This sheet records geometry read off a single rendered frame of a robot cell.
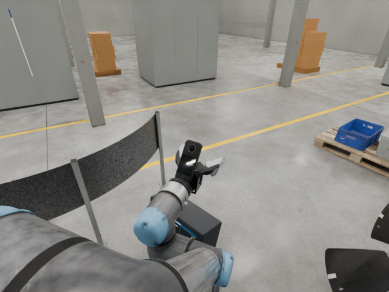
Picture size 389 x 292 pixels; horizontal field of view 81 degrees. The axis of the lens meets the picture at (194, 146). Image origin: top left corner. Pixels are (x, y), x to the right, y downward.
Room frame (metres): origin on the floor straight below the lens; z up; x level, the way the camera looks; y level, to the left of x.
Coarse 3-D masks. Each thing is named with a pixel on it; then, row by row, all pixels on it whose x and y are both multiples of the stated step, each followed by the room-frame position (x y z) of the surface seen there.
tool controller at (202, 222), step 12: (192, 204) 0.62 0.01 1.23; (180, 216) 0.54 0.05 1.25; (192, 216) 0.55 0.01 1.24; (204, 216) 0.56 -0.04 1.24; (180, 228) 0.51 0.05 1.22; (192, 228) 0.49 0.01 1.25; (204, 228) 0.49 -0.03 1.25; (216, 228) 0.51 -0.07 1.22; (204, 240) 0.47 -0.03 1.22; (216, 240) 0.52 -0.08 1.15
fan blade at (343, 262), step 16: (336, 256) 0.57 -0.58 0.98; (352, 256) 0.54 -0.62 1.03; (368, 256) 0.52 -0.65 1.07; (384, 256) 0.50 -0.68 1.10; (336, 272) 0.52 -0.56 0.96; (352, 272) 0.49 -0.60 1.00; (368, 272) 0.47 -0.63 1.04; (384, 272) 0.46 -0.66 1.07; (336, 288) 0.47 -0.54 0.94; (352, 288) 0.45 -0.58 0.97; (368, 288) 0.43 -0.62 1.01; (384, 288) 0.42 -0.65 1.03
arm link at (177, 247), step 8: (176, 240) 0.36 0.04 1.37; (184, 240) 0.36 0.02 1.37; (152, 248) 0.34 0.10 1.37; (160, 248) 0.34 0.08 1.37; (168, 248) 0.34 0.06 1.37; (176, 248) 0.34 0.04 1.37; (184, 248) 0.34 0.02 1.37; (152, 256) 0.34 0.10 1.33; (160, 256) 0.33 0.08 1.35; (168, 256) 0.33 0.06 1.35; (176, 256) 0.32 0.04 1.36
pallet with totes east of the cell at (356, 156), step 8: (336, 128) 3.42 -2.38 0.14; (320, 136) 3.14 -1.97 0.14; (328, 136) 3.15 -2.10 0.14; (320, 144) 3.04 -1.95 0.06; (336, 144) 2.89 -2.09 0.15; (376, 144) 2.90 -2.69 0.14; (336, 152) 2.86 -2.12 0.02; (352, 152) 2.69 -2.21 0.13; (360, 152) 2.67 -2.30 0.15; (368, 152) 2.69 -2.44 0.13; (352, 160) 2.66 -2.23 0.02; (360, 160) 2.59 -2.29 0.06; (376, 160) 2.47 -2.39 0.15; (384, 160) 2.47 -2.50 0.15; (368, 168) 2.49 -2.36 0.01; (376, 168) 2.47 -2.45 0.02
